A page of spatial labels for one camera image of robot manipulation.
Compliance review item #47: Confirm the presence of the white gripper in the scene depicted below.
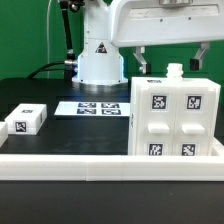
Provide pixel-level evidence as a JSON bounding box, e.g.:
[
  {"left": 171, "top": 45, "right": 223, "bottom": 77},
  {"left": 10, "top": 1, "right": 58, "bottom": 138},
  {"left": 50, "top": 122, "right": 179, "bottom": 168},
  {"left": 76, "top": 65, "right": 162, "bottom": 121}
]
[{"left": 109, "top": 0, "right": 224, "bottom": 74}]

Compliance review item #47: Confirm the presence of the white cabinet door panel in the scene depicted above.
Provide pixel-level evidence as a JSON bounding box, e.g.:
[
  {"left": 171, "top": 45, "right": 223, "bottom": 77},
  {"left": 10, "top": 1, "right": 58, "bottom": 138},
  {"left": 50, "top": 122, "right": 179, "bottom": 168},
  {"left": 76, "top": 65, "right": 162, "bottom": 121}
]
[
  {"left": 136, "top": 83, "right": 177, "bottom": 156},
  {"left": 172, "top": 86, "right": 212, "bottom": 156}
]

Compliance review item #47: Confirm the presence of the white cabinet body box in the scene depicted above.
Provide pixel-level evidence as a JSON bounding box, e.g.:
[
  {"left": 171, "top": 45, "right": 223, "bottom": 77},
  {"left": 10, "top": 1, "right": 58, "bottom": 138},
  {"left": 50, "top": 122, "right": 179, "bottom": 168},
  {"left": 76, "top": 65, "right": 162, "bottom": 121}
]
[{"left": 128, "top": 63, "right": 221, "bottom": 156}]

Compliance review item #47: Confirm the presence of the small white box part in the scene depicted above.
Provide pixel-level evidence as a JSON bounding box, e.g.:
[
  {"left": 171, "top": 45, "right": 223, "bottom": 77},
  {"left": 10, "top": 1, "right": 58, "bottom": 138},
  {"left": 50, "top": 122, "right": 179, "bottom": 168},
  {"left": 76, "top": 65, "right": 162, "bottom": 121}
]
[{"left": 5, "top": 103, "right": 47, "bottom": 135}]

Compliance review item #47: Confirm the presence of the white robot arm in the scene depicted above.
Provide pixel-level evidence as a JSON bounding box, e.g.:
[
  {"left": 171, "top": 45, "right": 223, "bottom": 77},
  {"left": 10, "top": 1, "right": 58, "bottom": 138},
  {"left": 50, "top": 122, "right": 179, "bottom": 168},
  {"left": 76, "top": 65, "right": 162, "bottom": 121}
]
[{"left": 73, "top": 0, "right": 224, "bottom": 86}]

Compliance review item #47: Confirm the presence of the white marker base sheet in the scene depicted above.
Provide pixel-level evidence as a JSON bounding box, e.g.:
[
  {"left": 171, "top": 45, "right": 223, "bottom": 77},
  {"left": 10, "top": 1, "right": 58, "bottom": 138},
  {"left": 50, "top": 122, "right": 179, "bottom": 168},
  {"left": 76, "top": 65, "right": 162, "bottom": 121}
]
[{"left": 55, "top": 101, "right": 130, "bottom": 117}]

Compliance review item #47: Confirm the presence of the white block at left edge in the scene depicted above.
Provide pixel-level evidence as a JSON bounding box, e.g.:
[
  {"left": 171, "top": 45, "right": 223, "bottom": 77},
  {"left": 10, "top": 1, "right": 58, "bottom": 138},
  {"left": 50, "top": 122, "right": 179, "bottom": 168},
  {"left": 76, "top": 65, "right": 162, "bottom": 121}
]
[{"left": 0, "top": 122, "right": 8, "bottom": 148}]

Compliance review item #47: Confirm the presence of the black cable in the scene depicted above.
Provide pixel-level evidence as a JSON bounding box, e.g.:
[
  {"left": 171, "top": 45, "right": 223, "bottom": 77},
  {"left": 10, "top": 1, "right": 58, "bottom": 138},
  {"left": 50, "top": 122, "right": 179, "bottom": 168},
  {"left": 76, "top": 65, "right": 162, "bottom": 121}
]
[{"left": 27, "top": 61, "right": 68, "bottom": 80}]

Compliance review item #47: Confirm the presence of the grey thin cable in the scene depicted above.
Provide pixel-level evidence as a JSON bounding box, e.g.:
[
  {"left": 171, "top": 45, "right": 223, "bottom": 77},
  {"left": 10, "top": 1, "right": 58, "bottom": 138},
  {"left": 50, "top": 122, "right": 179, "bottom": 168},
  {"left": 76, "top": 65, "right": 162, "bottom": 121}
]
[{"left": 45, "top": 0, "right": 54, "bottom": 80}]

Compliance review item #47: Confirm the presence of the white L-shaped frame fence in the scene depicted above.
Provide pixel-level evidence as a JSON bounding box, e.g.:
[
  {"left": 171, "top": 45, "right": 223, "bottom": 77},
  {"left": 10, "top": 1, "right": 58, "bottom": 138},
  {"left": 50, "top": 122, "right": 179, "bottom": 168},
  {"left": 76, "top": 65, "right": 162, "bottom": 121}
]
[{"left": 0, "top": 140, "right": 224, "bottom": 181}]

